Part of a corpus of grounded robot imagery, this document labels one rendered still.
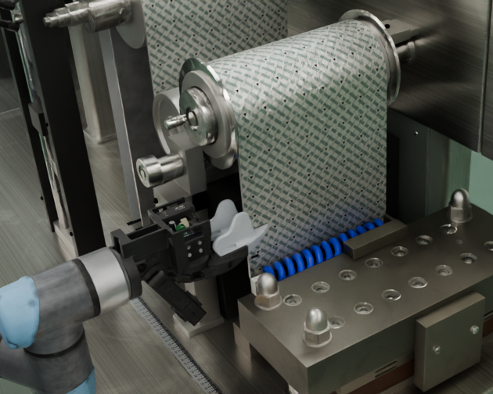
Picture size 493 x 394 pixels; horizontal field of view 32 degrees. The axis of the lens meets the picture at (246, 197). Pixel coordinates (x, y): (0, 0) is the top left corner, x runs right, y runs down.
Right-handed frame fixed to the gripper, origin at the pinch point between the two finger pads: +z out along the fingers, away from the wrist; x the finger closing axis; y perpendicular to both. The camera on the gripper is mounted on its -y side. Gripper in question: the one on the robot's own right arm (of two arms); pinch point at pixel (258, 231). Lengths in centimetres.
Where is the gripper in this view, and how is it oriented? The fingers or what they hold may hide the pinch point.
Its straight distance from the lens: 114.6
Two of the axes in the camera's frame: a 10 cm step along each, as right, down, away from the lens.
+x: -5.2, -4.1, 7.5
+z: 8.5, -3.3, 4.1
